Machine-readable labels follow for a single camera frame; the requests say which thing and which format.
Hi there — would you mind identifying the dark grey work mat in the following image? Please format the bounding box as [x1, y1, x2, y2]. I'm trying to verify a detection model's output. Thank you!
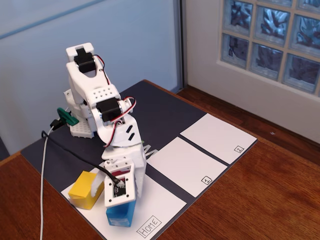
[20, 79, 258, 240]

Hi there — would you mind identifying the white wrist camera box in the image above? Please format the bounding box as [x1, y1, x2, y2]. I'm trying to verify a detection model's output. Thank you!
[103, 161, 137, 208]

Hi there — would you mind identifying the white paper marked one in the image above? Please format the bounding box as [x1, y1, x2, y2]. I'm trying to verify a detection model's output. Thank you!
[145, 136, 228, 198]

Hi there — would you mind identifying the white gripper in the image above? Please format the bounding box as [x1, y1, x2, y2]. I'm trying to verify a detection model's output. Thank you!
[91, 143, 147, 198]

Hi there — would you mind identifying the black camera cable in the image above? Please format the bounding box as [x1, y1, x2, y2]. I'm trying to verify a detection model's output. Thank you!
[41, 119, 123, 187]

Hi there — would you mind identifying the white five-joint robot arm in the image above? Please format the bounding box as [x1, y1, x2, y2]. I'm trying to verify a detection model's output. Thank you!
[63, 42, 141, 149]

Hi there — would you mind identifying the green plastic clamp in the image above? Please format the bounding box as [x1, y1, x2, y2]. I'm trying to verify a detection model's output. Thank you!
[56, 107, 80, 127]

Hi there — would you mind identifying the white paper marked two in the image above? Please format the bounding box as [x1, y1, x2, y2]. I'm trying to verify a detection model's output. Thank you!
[179, 113, 258, 166]

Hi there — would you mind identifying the glass block window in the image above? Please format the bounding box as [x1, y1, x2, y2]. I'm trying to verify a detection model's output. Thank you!
[216, 0, 320, 97]

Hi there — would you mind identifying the yellow paper box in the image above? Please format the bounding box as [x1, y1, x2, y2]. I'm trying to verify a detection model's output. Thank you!
[67, 171, 105, 210]

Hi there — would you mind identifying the red white black servo wire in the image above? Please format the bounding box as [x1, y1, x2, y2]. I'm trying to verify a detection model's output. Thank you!
[103, 96, 138, 148]

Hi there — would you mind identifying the frosted door panel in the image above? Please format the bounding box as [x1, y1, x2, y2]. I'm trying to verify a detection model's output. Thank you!
[0, 0, 180, 156]

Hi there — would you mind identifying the blue paper box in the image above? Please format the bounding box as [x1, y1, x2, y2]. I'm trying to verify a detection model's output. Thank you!
[105, 198, 137, 228]

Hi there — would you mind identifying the white paper marked home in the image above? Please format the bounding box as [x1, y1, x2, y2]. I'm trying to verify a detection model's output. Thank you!
[60, 164, 188, 240]

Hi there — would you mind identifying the white cable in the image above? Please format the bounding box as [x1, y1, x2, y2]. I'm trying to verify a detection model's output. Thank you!
[38, 126, 55, 240]

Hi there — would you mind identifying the grey metal door frame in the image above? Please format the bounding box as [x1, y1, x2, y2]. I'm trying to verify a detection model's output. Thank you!
[173, 0, 188, 93]

